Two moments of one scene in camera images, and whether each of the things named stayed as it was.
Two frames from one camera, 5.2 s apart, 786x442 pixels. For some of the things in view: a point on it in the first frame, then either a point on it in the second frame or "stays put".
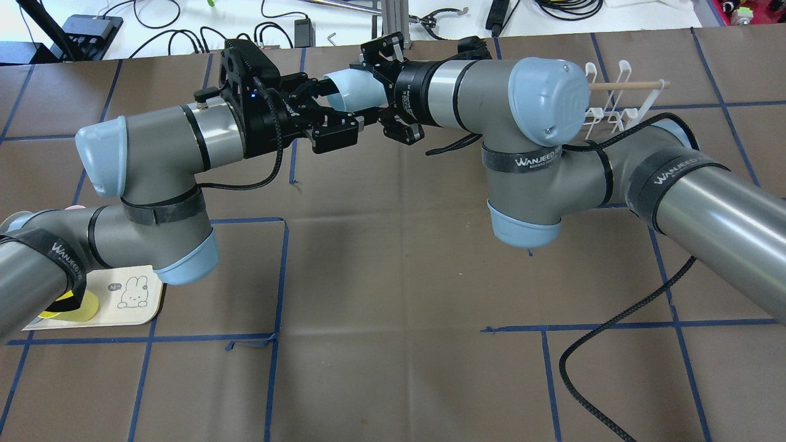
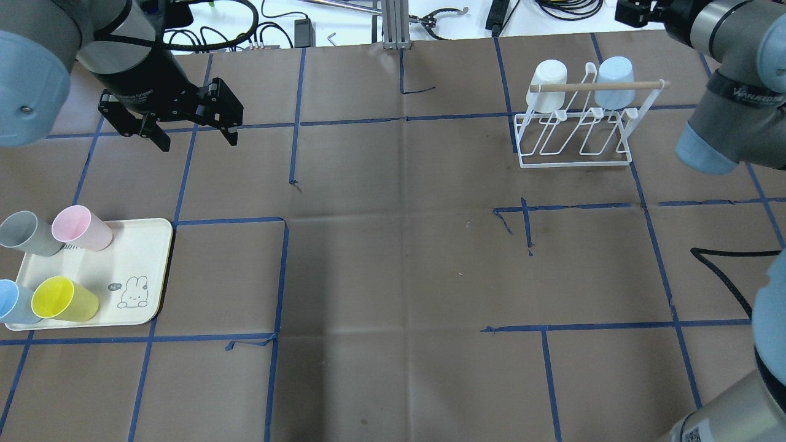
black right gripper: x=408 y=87 to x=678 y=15
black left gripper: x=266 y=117 to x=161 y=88
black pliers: x=428 y=21 stays put
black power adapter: x=496 y=16 stays put
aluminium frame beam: x=395 y=18 stays put
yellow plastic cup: x=88 y=307 stays put
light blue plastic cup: x=358 y=89 to x=615 y=69
